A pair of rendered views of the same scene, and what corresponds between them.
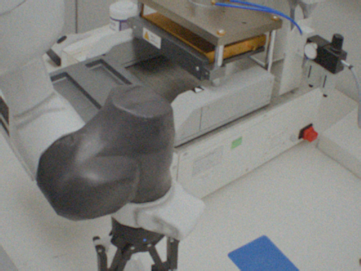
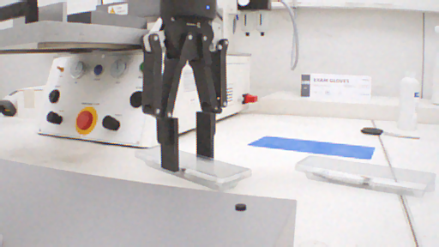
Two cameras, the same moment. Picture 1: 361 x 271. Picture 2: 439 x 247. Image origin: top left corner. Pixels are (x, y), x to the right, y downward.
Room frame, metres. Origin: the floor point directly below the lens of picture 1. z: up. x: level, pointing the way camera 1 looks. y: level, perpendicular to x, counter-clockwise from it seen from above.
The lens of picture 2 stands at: (0.01, 0.21, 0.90)
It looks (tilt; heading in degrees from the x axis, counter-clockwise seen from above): 10 degrees down; 335
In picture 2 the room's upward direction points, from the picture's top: straight up
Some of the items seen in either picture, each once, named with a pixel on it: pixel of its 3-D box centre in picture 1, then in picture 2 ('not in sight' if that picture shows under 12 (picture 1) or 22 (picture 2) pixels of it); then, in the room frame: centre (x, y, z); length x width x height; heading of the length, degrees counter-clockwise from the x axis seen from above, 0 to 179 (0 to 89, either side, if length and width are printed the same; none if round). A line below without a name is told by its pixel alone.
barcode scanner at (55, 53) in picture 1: (74, 44); (24, 101); (1.29, 0.35, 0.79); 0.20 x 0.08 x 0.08; 135
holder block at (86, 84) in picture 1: (95, 91); (83, 25); (0.75, 0.17, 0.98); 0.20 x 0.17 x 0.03; 41
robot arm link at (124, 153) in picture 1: (107, 155); not in sight; (0.42, 0.08, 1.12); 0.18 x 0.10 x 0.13; 129
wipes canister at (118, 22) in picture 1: (122, 23); not in sight; (1.37, 0.21, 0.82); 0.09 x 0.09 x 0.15
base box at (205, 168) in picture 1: (198, 114); (159, 88); (0.90, -0.04, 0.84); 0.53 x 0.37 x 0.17; 131
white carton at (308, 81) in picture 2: not in sight; (335, 85); (0.89, -0.63, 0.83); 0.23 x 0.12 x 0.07; 48
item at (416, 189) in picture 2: not in sight; (365, 177); (0.31, -0.14, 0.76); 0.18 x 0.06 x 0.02; 30
